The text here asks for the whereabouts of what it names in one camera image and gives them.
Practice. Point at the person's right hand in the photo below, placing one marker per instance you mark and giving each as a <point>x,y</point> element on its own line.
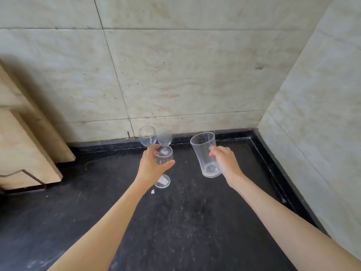
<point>227,163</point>

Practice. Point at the person's left forearm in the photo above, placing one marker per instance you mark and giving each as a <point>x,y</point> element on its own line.
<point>104,231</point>

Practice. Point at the small wooden cutting board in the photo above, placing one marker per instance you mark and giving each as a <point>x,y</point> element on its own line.
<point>22,149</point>

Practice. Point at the black stone countertop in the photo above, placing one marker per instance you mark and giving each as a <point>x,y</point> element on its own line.
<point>211,222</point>

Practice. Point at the wine glass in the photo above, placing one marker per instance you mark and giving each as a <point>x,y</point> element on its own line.
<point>146,138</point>
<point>163,182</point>
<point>165,136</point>

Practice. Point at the person's right forearm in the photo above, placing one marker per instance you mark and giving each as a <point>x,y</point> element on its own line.
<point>287,225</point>

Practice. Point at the person's left hand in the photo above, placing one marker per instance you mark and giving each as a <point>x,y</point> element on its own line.
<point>149,169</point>

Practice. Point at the large wooden cutting board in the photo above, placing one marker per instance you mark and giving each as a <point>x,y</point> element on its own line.
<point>42,132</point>

